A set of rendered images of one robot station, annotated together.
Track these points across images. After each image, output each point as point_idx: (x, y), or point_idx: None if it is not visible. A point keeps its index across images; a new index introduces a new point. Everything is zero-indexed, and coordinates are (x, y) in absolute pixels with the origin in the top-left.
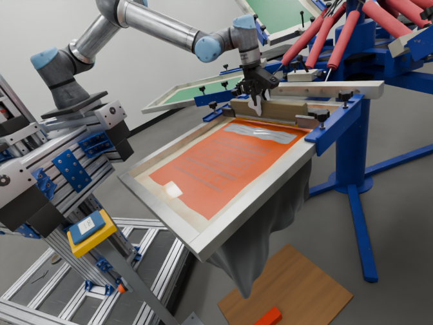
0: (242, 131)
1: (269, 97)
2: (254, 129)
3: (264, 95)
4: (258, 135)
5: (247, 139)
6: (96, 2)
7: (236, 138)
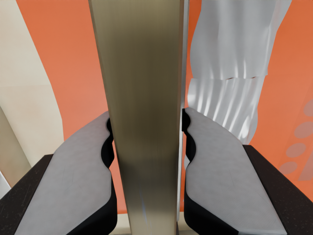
0: (238, 130)
1: (64, 154)
2: (227, 85)
3: (112, 193)
4: (273, 28)
5: (299, 62)
6: None
7: (289, 117)
